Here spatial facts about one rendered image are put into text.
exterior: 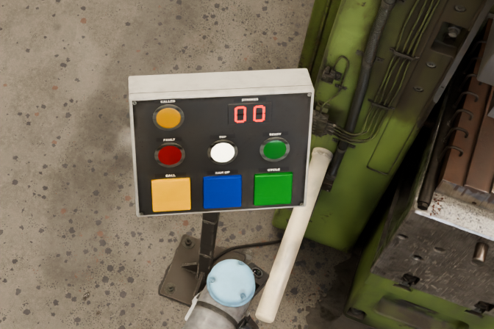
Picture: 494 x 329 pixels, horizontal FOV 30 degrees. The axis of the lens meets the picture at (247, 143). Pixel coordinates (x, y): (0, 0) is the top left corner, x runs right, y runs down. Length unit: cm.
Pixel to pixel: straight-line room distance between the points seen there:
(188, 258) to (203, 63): 68
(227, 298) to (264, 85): 45
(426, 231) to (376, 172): 32
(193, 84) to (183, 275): 117
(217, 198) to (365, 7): 46
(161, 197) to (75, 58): 138
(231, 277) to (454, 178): 65
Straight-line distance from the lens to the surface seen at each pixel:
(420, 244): 210
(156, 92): 169
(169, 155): 174
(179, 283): 278
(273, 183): 180
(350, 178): 238
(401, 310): 269
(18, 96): 307
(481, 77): 157
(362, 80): 190
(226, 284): 145
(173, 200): 180
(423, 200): 194
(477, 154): 196
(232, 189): 180
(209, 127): 172
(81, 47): 313
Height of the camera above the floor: 268
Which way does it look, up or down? 65 degrees down
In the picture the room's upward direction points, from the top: 10 degrees clockwise
